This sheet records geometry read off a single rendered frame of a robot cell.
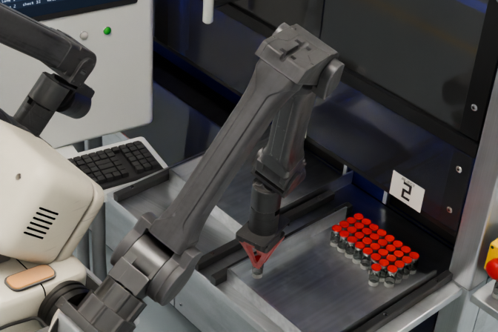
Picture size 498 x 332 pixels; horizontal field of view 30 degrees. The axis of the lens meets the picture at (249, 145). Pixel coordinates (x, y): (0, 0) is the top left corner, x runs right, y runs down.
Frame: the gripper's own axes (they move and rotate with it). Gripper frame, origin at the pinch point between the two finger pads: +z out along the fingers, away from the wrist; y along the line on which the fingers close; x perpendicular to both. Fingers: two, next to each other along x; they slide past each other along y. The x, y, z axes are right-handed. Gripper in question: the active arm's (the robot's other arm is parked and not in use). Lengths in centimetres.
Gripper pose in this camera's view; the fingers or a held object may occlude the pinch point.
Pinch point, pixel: (259, 261)
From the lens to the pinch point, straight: 185.9
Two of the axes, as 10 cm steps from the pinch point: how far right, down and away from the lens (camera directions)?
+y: 5.4, -4.6, 7.0
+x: -8.4, -3.6, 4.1
